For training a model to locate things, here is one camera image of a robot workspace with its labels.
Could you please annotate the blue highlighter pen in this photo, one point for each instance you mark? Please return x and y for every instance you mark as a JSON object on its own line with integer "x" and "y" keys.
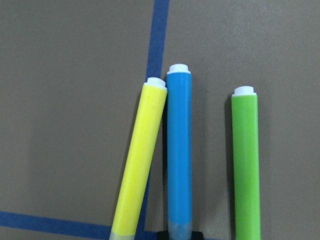
{"x": 179, "y": 154}

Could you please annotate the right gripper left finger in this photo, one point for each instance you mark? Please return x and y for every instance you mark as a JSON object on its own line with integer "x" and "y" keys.
{"x": 162, "y": 235}

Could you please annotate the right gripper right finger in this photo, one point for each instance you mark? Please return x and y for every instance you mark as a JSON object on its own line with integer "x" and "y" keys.
{"x": 197, "y": 235}

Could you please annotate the yellow highlighter pen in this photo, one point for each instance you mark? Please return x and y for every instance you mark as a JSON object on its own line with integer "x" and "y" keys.
{"x": 139, "y": 158}

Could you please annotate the green highlighter pen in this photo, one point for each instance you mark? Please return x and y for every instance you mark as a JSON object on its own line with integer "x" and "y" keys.
{"x": 245, "y": 140}

